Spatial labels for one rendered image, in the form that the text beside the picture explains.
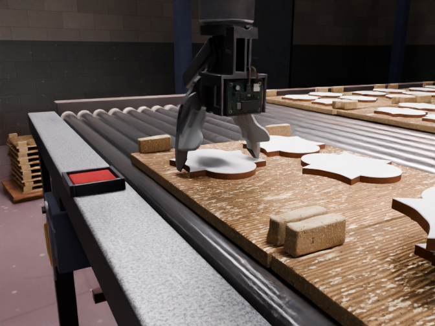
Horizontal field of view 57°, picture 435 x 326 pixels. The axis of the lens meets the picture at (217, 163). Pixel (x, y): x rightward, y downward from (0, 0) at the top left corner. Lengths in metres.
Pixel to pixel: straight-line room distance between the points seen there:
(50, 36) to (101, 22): 0.68
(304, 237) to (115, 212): 0.25
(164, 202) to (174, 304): 0.22
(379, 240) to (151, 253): 0.22
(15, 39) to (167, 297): 5.27
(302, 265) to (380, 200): 0.20
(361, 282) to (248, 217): 0.15
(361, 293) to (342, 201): 0.19
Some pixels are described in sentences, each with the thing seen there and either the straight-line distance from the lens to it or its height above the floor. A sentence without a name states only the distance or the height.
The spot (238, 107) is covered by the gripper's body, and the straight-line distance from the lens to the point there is 0.53.
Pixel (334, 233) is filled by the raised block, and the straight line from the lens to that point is 0.37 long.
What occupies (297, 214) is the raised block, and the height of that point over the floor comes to 0.96.
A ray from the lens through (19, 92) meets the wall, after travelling 5.54.
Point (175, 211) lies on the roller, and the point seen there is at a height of 0.92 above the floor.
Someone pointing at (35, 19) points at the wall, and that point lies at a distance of 5.58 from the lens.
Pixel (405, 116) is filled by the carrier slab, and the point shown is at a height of 0.94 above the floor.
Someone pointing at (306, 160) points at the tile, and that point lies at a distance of 0.63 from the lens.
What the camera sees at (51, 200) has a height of 0.83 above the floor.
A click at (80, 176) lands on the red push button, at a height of 0.93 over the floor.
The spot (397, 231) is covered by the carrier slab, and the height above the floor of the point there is 0.94.
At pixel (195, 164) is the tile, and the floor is 0.95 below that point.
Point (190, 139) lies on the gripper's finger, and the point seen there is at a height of 0.99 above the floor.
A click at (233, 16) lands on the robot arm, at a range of 0.54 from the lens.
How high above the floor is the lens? 1.11
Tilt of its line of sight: 15 degrees down
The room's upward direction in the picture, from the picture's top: straight up
